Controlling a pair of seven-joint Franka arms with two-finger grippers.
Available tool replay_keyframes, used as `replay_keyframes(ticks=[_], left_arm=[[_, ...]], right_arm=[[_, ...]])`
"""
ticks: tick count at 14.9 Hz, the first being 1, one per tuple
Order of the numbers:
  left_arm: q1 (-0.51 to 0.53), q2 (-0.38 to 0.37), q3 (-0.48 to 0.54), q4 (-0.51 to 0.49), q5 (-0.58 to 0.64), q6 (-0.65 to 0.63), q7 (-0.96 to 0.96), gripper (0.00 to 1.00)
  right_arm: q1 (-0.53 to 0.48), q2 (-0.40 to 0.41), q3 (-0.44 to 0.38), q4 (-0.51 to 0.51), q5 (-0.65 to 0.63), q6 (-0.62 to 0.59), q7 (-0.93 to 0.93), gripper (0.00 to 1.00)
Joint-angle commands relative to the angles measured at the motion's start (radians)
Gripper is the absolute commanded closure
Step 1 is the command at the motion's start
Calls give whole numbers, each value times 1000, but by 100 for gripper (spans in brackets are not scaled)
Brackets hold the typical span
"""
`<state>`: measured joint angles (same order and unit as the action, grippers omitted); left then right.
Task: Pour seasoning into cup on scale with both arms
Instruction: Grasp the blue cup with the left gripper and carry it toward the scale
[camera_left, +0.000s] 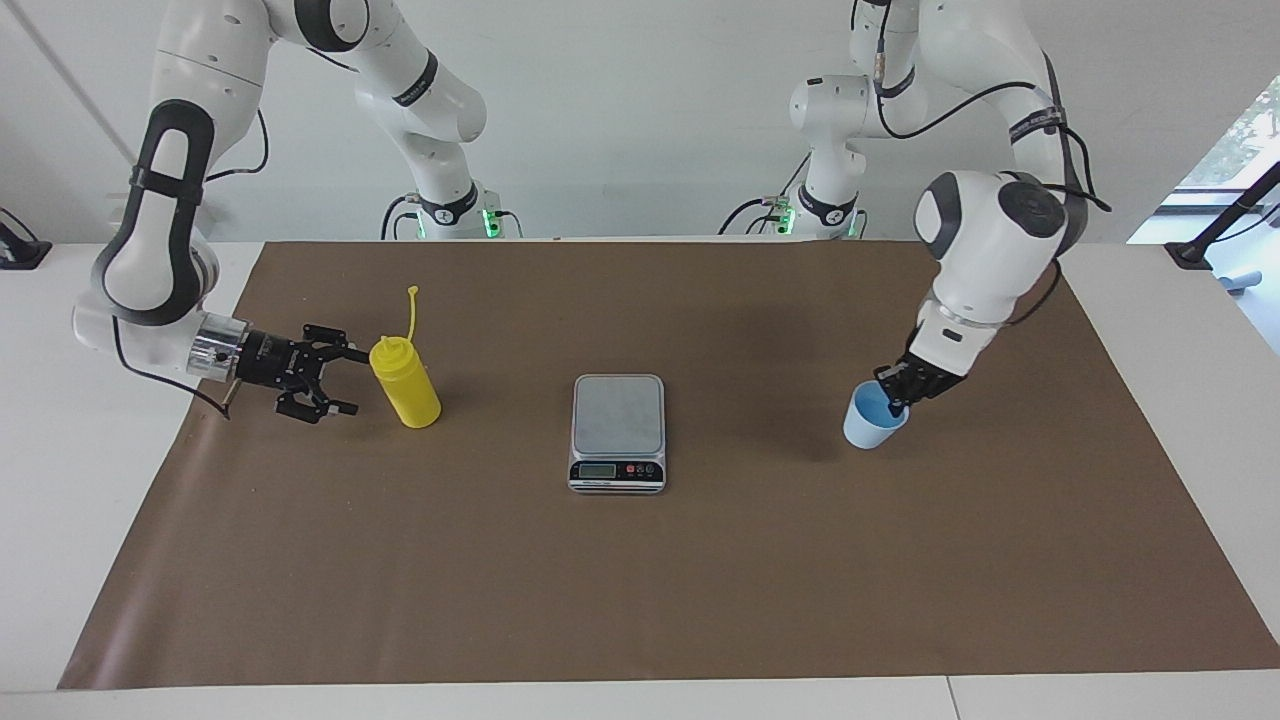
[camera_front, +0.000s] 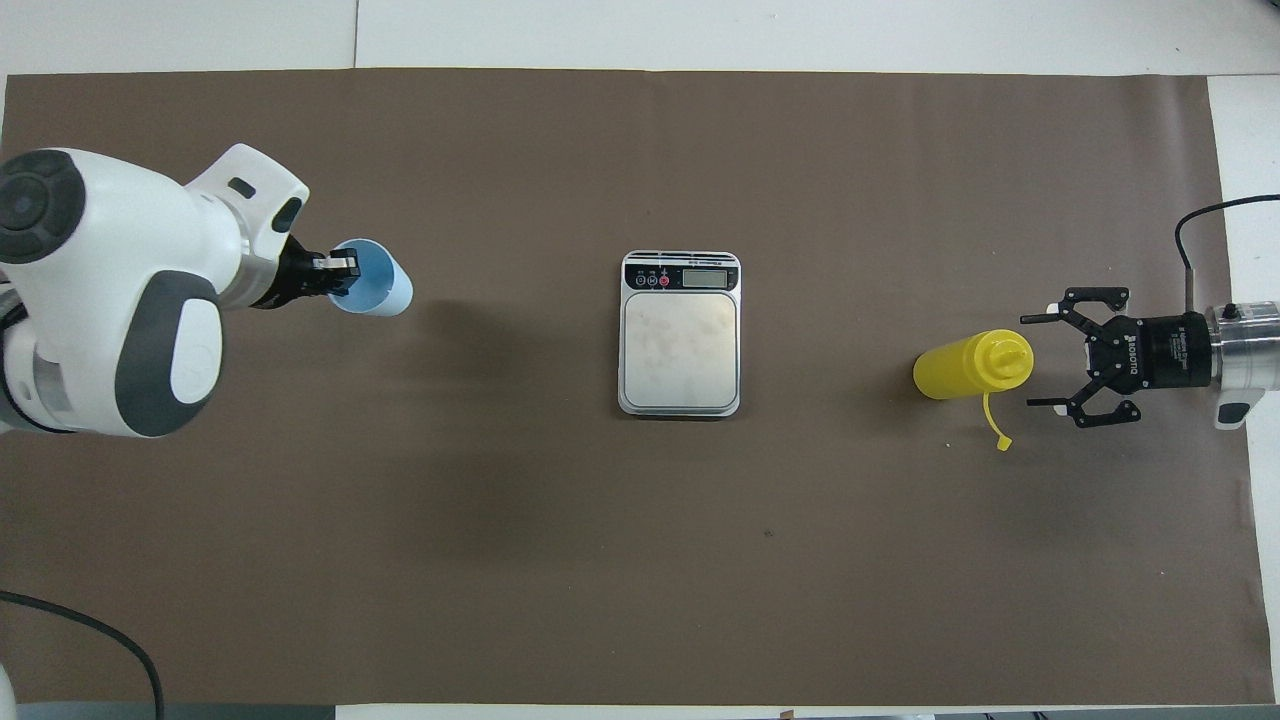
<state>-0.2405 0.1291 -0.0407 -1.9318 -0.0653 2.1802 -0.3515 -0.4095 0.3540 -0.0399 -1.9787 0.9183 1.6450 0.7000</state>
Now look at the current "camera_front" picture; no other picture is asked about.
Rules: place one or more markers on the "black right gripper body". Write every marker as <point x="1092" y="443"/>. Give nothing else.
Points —
<point x="1160" y="350"/>

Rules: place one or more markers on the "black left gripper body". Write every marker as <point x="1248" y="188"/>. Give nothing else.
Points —
<point x="295" y="275"/>

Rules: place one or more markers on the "light blue plastic cup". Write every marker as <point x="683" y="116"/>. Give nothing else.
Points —
<point x="385" y="285"/>

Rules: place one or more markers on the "yellow squeeze bottle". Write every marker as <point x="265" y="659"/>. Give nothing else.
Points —
<point x="960" y="365"/>

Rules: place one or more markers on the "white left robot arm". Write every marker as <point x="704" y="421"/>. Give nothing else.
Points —
<point x="100" y="250"/>

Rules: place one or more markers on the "silver digital kitchen scale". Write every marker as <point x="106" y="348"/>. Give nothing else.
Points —
<point x="680" y="345"/>

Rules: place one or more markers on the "brown paper table mat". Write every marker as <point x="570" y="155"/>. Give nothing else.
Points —
<point x="640" y="560"/>

